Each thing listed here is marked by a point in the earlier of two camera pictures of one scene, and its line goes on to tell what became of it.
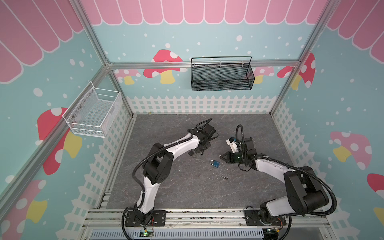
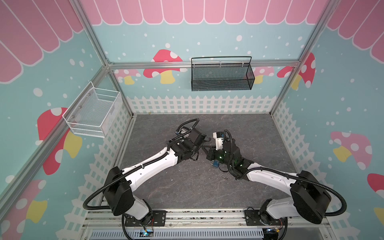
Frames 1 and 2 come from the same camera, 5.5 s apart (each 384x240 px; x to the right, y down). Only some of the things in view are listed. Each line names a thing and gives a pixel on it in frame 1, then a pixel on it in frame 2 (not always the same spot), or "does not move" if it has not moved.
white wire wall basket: x=93 y=111 does not move
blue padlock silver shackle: x=215 y=163 does not move
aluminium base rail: x=113 y=219 does not move
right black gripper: x=230 y=156 to x=212 y=153
